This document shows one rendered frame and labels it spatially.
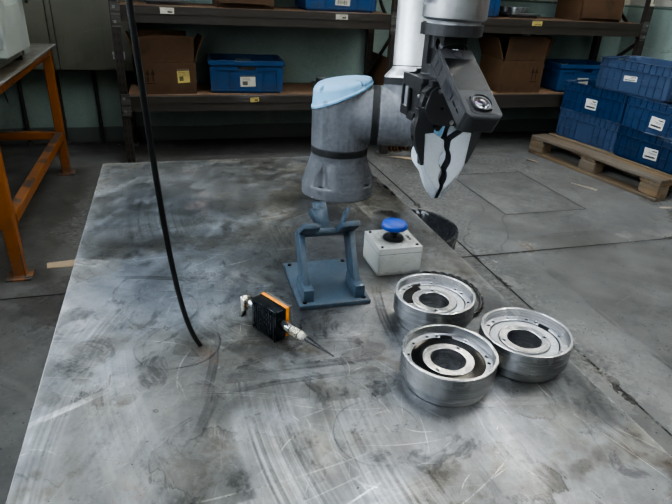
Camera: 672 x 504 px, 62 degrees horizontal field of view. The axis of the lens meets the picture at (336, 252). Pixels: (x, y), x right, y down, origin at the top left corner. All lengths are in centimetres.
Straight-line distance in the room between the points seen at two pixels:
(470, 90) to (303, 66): 405
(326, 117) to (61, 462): 75
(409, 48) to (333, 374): 67
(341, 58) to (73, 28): 196
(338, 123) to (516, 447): 70
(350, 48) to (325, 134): 367
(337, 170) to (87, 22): 335
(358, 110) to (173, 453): 73
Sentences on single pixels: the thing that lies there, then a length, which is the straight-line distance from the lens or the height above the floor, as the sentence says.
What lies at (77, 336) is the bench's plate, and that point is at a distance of 74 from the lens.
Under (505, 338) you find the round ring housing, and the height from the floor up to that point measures 83.
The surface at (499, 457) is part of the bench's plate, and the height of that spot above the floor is 80.
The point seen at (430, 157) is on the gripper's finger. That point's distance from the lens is 71.
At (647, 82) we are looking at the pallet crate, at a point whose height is 68.
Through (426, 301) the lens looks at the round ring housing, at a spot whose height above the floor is 81.
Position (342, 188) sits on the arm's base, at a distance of 111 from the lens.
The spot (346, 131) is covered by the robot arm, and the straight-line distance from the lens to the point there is 109.
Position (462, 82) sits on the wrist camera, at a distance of 65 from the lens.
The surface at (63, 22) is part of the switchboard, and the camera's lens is 433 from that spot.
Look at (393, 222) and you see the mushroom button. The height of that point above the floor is 87.
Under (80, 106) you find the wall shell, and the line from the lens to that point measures 464.
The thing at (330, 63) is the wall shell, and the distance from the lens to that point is 472.
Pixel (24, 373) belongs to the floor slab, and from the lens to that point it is 211.
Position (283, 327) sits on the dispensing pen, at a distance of 68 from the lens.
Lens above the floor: 120
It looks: 26 degrees down
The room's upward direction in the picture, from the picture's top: 3 degrees clockwise
